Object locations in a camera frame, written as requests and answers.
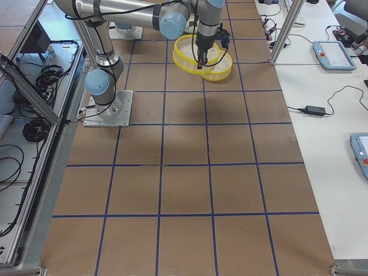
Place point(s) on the teach pendant lower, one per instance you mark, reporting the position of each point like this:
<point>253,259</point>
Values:
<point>359,146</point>

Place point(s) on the yellow steamer layer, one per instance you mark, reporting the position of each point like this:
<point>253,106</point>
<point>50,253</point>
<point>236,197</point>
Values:
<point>185,55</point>
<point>221,71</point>

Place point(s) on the teach pendant upper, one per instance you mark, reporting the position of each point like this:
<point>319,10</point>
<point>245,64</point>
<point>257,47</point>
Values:
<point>332,55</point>

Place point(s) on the yellow top steamer layer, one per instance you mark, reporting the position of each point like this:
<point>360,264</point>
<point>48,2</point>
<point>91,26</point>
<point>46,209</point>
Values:
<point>185,55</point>

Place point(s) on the teach pendant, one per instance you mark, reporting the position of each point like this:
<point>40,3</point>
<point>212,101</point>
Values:
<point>332,55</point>
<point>359,146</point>

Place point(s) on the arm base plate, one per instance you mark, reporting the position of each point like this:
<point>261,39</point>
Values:
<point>117,115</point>

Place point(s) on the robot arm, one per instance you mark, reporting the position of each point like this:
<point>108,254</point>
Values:
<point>127,19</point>

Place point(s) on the aluminium frame post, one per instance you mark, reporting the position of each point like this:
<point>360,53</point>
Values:
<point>285,31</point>

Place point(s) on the black power brick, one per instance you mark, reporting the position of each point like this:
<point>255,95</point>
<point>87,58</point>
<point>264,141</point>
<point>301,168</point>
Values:
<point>315,110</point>

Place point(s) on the yellow bottom steamer layer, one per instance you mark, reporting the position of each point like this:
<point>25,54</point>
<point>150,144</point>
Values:
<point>221,71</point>

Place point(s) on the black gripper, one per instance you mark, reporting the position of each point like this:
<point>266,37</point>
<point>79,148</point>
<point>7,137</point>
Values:
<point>204,42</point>

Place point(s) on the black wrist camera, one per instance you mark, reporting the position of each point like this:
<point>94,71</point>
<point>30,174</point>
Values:
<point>223,36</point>

